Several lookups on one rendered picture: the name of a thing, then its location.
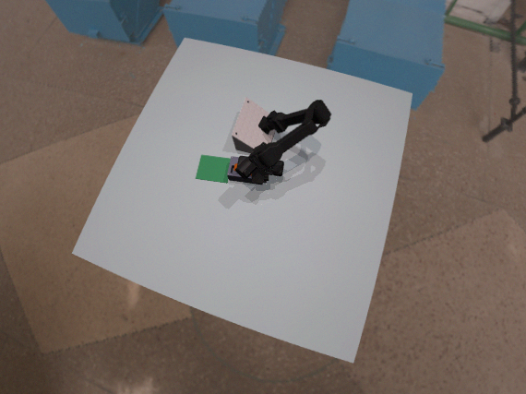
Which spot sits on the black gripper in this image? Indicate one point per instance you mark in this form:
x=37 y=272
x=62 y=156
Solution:
x=275 y=170

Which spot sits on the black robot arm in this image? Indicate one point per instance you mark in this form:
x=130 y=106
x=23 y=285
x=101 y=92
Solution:
x=269 y=154

